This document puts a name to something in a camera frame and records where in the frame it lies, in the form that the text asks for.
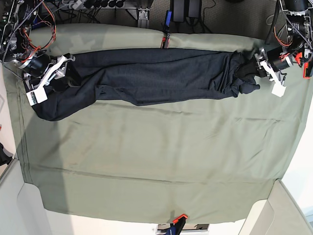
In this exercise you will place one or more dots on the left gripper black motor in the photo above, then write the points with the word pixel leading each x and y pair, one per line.
pixel 276 59

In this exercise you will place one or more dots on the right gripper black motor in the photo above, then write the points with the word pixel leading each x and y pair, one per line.
pixel 50 71

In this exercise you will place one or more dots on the dark navy long-sleeve T-shirt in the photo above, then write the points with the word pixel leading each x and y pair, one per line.
pixel 148 76

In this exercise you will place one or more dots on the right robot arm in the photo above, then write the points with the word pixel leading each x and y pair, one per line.
pixel 17 19

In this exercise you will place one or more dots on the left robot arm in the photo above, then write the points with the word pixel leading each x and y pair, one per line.
pixel 297 49

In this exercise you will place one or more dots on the orange clamp right edge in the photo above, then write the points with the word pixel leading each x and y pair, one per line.
pixel 308 69

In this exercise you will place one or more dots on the white power strip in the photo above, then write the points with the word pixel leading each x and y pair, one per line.
pixel 71 4

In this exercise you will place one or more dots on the blue orange clamp top centre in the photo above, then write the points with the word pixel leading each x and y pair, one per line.
pixel 166 30

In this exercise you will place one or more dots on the sage green table cloth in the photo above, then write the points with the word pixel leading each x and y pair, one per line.
pixel 209 159

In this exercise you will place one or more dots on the black object left edge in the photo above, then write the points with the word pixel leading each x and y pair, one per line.
pixel 4 158

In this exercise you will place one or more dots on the orange black clamp bottom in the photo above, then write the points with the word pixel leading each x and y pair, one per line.
pixel 177 225

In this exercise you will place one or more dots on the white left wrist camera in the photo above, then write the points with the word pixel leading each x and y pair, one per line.
pixel 278 90

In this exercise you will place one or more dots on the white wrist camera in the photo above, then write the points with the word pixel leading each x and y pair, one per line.
pixel 36 96
pixel 278 90

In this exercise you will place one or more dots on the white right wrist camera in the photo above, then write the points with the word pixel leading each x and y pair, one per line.
pixel 36 96

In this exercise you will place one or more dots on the metal table leg bracket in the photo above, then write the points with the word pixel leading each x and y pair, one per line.
pixel 143 17

